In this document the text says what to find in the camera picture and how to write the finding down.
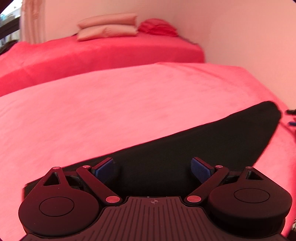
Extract black pants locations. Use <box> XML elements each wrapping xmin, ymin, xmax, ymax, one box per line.
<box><xmin>23</xmin><ymin>100</ymin><xmax>283</xmax><ymax>200</ymax></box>

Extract pink blanket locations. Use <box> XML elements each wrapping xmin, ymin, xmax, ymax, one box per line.
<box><xmin>1</xmin><ymin>63</ymin><xmax>287</xmax><ymax>240</ymax></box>

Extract red bed sheet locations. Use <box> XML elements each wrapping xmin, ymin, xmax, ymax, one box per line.
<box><xmin>1</xmin><ymin>33</ymin><xmax>205</xmax><ymax>96</ymax></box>

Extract red folded cloth pile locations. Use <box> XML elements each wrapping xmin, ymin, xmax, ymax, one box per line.
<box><xmin>138</xmin><ymin>19</ymin><xmax>178</xmax><ymax>37</ymax></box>

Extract pink patterned curtain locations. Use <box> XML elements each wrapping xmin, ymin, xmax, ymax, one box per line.
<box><xmin>20</xmin><ymin>0</ymin><xmax>46</xmax><ymax>44</ymax></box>

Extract lower pink pillow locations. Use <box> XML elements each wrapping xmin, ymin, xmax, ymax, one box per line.
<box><xmin>77</xmin><ymin>24</ymin><xmax>138</xmax><ymax>41</ymax></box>

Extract pink pillow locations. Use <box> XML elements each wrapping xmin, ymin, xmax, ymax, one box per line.
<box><xmin>77</xmin><ymin>24</ymin><xmax>138</xmax><ymax>41</ymax></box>
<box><xmin>77</xmin><ymin>13</ymin><xmax>137</xmax><ymax>29</ymax></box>

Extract upper pink pillow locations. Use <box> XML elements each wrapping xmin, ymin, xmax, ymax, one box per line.
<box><xmin>77</xmin><ymin>13</ymin><xmax>137</xmax><ymax>29</ymax></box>

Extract dark framed window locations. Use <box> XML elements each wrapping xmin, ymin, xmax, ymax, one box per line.
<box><xmin>1</xmin><ymin>0</ymin><xmax>23</xmax><ymax>55</ymax></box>

